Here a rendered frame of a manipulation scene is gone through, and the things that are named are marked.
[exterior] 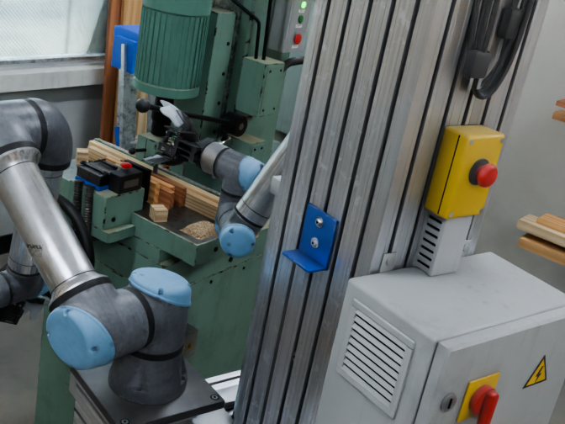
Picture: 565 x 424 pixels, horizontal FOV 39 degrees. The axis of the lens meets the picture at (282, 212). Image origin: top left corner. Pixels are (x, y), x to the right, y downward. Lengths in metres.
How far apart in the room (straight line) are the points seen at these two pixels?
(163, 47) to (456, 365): 1.26
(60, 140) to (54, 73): 2.00
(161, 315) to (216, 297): 0.89
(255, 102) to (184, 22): 0.31
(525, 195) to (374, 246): 2.95
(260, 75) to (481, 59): 1.12
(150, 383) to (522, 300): 0.69
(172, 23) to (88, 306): 0.91
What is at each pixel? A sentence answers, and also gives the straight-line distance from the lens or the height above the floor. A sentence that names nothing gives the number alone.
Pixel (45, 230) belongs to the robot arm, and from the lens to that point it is 1.46.
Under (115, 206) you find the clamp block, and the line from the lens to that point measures 2.07.
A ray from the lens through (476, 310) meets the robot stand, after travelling 1.21.
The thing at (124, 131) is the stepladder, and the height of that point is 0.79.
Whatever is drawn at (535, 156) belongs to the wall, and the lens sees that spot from 4.08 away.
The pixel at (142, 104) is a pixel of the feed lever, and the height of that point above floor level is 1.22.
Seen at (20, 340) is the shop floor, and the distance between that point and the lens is 3.23.
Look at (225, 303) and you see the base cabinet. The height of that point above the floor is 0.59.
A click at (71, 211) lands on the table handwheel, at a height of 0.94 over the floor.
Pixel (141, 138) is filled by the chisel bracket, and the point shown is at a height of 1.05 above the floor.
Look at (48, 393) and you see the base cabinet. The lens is 2.63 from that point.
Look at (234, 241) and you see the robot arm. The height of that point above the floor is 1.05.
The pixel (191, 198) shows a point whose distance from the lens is 2.18.
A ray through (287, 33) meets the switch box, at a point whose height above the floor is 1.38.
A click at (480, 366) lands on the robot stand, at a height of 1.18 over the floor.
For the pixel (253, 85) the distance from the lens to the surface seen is 2.22.
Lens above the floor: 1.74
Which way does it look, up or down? 22 degrees down
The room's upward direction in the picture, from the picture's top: 11 degrees clockwise
